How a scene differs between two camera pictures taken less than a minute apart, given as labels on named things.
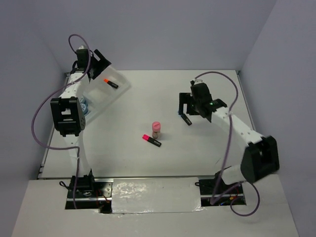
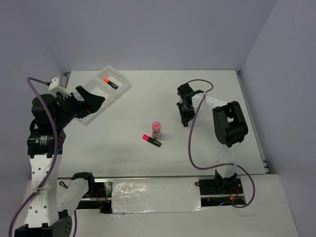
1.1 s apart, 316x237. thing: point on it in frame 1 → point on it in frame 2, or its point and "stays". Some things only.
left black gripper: (102, 63) → (93, 102)
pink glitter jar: (156, 129) stays
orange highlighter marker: (111, 83) stays
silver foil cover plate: (132, 195) stays
